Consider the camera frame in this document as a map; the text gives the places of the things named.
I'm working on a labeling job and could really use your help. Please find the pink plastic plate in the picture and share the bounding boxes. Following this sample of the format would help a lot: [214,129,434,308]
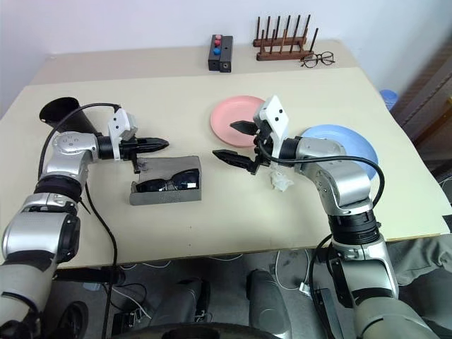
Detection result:
[210,95,269,148]

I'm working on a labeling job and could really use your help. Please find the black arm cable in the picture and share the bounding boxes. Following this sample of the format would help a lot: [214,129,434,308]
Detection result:
[256,137,386,297]
[37,102,121,339]

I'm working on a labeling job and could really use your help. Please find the dark-rimmed clear eyeglasses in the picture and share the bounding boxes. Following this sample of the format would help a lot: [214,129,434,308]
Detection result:
[299,51,335,69]

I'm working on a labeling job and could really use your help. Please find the grey felt glasses case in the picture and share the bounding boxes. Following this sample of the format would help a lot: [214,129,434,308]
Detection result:
[129,155,203,206]

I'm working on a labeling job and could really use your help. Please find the black conical cup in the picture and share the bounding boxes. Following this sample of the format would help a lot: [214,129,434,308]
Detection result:
[38,97,103,137]

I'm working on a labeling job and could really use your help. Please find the black table frame bar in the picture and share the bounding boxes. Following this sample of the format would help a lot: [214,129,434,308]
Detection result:
[52,266,126,285]

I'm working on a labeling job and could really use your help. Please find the black sunglasses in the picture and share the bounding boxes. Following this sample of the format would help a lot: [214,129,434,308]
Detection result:
[136,168,201,194]

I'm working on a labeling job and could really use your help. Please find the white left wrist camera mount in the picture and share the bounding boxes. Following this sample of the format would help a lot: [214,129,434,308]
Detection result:
[107,108,138,160]

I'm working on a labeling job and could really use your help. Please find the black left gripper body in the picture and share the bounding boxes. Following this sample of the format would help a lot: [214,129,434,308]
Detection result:
[119,137,139,174]

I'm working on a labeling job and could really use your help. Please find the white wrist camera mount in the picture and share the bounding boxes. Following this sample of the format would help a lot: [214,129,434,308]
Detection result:
[254,95,290,156]
[107,108,138,160]

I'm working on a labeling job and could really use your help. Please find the dark grey rounded shape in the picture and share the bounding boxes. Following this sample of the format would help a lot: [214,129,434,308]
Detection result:
[151,277,211,326]
[246,268,292,339]

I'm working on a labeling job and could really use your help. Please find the black box with coloured buttons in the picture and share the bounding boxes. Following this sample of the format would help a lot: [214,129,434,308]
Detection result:
[208,33,224,73]

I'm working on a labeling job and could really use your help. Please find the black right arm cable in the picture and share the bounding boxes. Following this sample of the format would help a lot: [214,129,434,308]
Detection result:
[256,137,386,297]

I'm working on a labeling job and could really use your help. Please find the dark wooden peg rack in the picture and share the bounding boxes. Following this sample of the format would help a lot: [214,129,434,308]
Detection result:
[252,13,312,48]
[256,27,321,61]

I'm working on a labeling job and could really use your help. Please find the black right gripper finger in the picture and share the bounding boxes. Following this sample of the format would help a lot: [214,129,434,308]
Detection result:
[230,120,258,135]
[212,149,254,170]

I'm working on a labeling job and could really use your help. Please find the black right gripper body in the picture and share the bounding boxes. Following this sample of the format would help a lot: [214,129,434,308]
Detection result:
[248,119,275,176]

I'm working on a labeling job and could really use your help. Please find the grey fabric cover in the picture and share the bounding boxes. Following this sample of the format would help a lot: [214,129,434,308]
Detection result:
[384,233,452,287]

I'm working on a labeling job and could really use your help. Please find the white floor cable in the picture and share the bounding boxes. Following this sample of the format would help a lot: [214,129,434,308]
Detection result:
[274,249,311,294]

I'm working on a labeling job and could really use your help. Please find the light blue plastic container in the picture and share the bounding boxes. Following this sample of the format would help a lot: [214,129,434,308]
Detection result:
[379,89,399,109]

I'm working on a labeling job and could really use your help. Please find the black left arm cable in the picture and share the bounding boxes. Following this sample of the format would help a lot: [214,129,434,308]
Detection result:
[37,102,121,339]

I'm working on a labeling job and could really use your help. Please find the blue plastic plate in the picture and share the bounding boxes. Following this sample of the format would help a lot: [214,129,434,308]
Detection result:
[299,124,379,181]

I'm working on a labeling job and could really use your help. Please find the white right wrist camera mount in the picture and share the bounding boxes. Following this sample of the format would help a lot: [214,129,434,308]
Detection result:
[254,95,290,156]

